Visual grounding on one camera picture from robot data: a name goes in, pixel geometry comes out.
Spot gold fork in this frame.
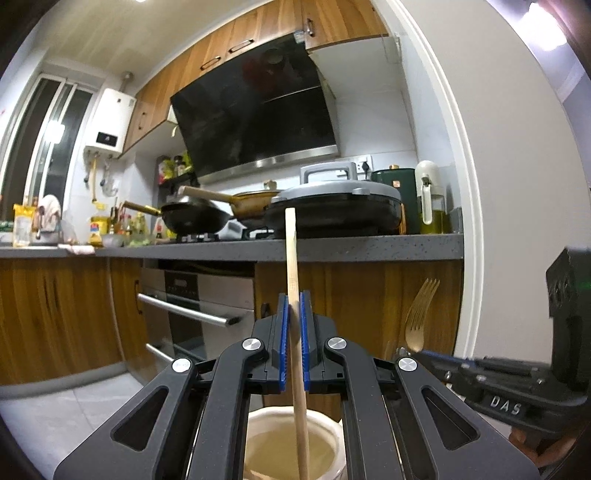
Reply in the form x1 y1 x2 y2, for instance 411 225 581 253
405 279 441 352

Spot dark green appliance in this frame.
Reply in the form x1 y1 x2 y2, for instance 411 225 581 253
369 164 421 235

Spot grey kitchen countertop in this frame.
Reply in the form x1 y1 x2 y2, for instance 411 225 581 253
0 232 465 264

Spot large black lidded pan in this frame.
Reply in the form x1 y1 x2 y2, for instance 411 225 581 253
264 160 403 238

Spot brown wooden-handled saucepan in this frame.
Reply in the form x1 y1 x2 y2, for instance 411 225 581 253
178 185 280 221

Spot oil dispenser bottle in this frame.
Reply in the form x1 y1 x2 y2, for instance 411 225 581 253
415 160 447 234

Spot black range hood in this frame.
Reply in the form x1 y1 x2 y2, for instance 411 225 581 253
171 33 338 181

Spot wooden chopstick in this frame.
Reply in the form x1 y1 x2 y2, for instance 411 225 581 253
284 207 310 479

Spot black wok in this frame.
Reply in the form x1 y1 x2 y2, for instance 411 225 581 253
121 198 231 237

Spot cream ceramic utensil holder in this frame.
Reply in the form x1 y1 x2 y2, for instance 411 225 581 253
243 406 348 479

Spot stainless built-in oven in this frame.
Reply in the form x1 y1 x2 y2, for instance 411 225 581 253
136 267 256 369

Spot white water heater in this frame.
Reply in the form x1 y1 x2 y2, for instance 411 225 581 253
84 88 136 159

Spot person right hand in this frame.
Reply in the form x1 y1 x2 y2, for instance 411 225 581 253
509 427 578 469

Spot yellow oil bottle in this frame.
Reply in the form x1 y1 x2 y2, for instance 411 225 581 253
89 215 110 246

